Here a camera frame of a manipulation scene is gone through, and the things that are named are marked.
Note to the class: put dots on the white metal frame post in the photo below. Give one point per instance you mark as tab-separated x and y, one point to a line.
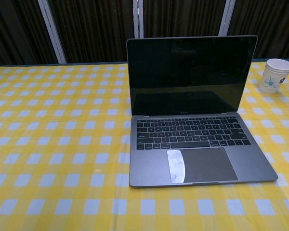
138	19
227	16
53	36

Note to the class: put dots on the white floral paper cup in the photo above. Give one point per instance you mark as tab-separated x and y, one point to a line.
271	81

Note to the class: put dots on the silver laptop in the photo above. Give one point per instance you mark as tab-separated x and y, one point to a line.
154	166

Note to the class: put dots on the yellow white checkered tablecloth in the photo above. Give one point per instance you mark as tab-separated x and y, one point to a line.
50	120

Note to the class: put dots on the dark brown pleated curtain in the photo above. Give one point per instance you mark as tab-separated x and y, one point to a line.
96	29

